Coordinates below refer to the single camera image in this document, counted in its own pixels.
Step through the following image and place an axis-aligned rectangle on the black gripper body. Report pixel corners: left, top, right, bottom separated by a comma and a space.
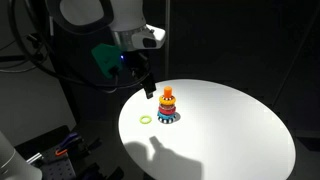
123, 49, 152, 84

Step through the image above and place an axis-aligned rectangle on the vertical metal pole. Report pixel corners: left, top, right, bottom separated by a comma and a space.
164, 0, 171, 81

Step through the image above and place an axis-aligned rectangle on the perforated metal plate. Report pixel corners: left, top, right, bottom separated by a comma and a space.
40, 146, 77, 180

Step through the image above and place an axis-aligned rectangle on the silver metal rod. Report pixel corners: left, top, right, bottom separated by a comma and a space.
25, 152, 44, 165

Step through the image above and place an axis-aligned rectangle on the white rounded machine base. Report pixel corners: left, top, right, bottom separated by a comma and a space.
0, 130, 43, 180

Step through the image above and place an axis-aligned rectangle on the yellow dimpled ring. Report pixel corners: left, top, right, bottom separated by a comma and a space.
158, 94, 177, 107

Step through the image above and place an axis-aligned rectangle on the orange stacking post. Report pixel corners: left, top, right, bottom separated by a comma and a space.
163, 86, 173, 99

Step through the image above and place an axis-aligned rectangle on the clear plastic ring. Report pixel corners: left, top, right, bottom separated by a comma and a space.
159, 103, 176, 110

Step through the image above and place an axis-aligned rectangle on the red ribbed ring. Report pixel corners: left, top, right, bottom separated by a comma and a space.
157, 105, 177, 116

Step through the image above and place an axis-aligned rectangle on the blue ring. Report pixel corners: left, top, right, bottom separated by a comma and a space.
157, 111, 177, 121

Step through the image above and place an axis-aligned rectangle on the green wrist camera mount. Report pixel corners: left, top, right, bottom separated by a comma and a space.
91, 43, 124, 80

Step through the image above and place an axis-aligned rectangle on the green toothed ring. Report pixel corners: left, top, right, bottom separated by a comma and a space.
139, 115, 153, 125

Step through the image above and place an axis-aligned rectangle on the large black white striped ring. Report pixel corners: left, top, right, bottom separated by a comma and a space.
157, 115, 178, 125

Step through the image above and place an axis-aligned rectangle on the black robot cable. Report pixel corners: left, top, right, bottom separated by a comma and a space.
8, 0, 151, 95

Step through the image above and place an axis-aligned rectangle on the purple tool handle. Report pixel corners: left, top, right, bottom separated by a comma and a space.
58, 132, 80, 151

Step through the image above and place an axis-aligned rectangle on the orange tool handle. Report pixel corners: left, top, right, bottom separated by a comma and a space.
54, 148, 69, 157

